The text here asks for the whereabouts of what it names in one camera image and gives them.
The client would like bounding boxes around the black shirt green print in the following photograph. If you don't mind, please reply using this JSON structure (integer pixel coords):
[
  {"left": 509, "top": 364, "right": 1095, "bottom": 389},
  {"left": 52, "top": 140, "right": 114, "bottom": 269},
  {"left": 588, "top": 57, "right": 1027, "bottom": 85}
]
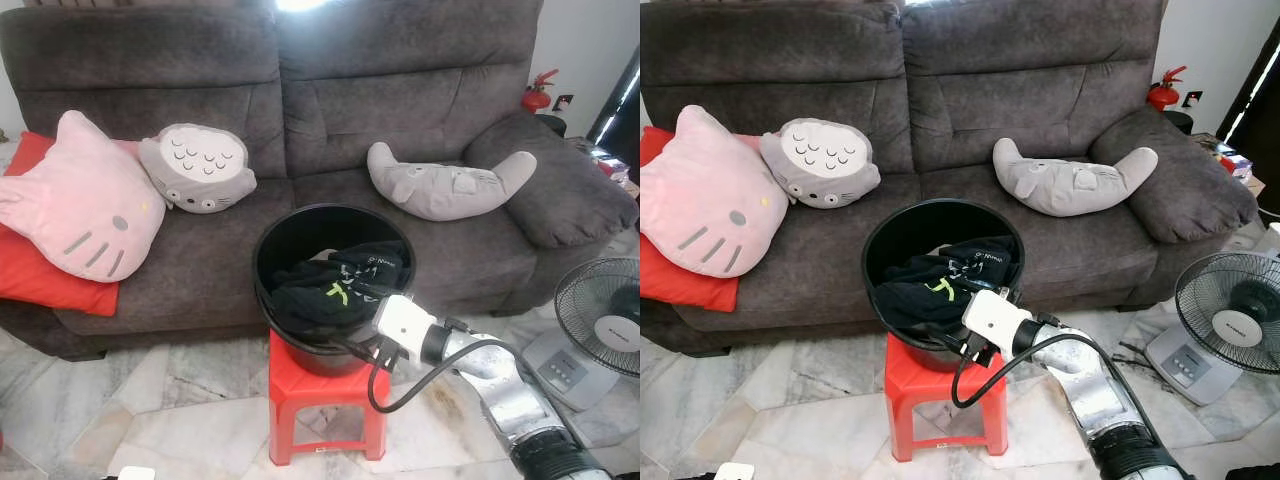
[
  {"left": 268, "top": 240, "right": 413, "bottom": 341},
  {"left": 876, "top": 236, "right": 1019, "bottom": 336}
]

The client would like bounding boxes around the red plastic stool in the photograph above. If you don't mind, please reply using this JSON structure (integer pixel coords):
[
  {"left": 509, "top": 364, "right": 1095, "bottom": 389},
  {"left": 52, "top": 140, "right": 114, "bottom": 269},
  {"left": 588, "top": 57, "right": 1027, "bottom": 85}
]
[
  {"left": 267, "top": 330, "right": 393, "bottom": 467},
  {"left": 884, "top": 330, "right": 1011, "bottom": 463}
]

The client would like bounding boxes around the black plastic bucket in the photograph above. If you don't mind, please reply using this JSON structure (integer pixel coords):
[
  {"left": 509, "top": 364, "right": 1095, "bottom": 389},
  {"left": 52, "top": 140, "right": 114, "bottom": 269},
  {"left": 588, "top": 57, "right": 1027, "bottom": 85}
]
[
  {"left": 861, "top": 198, "right": 1026, "bottom": 373},
  {"left": 252, "top": 203, "right": 417, "bottom": 379}
]

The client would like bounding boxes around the flat grey Totoro plush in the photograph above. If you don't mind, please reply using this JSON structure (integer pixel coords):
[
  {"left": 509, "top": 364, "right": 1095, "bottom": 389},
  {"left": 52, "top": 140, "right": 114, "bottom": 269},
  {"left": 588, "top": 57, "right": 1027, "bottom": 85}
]
[
  {"left": 992, "top": 137, "right": 1160, "bottom": 218},
  {"left": 366, "top": 141, "right": 538, "bottom": 222}
]

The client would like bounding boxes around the black grille standing fan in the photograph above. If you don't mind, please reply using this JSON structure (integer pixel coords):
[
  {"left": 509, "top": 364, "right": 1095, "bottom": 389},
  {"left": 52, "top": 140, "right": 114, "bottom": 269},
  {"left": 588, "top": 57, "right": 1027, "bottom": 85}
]
[
  {"left": 520, "top": 257, "right": 641, "bottom": 413},
  {"left": 1145, "top": 250, "right": 1280, "bottom": 406}
]

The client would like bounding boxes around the round grey Totoro plush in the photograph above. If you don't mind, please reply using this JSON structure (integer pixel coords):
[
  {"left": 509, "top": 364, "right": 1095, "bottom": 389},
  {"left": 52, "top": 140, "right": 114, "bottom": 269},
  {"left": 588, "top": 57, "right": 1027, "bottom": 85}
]
[
  {"left": 137, "top": 123, "right": 258, "bottom": 215},
  {"left": 759, "top": 118, "right": 883, "bottom": 210}
]

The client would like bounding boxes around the dark grey-brown fabric sofa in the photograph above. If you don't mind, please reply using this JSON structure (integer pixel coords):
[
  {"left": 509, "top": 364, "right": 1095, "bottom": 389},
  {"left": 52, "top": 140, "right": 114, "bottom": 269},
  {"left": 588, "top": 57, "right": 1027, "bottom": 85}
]
[
  {"left": 0, "top": 0, "right": 641, "bottom": 361},
  {"left": 640, "top": 0, "right": 1263, "bottom": 358}
]

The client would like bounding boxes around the red fire extinguisher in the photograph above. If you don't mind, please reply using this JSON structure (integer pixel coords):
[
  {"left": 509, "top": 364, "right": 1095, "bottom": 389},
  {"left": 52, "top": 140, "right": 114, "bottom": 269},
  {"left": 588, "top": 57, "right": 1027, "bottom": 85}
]
[
  {"left": 521, "top": 69, "right": 559, "bottom": 114},
  {"left": 1146, "top": 66, "right": 1188, "bottom": 112}
]

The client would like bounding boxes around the red cushion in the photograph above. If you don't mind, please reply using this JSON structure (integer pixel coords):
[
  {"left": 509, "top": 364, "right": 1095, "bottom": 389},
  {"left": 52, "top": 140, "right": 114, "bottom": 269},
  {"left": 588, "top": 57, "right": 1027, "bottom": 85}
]
[
  {"left": 640, "top": 125, "right": 741, "bottom": 313},
  {"left": 0, "top": 130, "right": 121, "bottom": 318}
]

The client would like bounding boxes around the pink cat face pillow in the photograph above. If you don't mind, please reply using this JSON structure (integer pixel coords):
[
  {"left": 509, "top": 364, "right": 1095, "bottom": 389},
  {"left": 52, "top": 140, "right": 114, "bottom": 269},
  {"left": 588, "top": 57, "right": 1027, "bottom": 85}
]
[
  {"left": 0, "top": 110, "right": 168, "bottom": 284},
  {"left": 640, "top": 105, "right": 791, "bottom": 279}
]

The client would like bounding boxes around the dark framed glass door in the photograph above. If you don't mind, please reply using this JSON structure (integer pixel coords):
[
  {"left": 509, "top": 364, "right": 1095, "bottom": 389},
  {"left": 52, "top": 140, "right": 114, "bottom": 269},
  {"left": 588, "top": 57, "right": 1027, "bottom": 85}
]
[
  {"left": 588, "top": 45, "right": 641, "bottom": 166},
  {"left": 1215, "top": 20, "right": 1280, "bottom": 171}
]

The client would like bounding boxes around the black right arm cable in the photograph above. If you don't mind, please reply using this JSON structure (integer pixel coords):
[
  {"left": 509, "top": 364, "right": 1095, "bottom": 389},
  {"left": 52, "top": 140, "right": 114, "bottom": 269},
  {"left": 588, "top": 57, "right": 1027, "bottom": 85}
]
[
  {"left": 330, "top": 335, "right": 521, "bottom": 416},
  {"left": 948, "top": 330, "right": 1141, "bottom": 411}
]

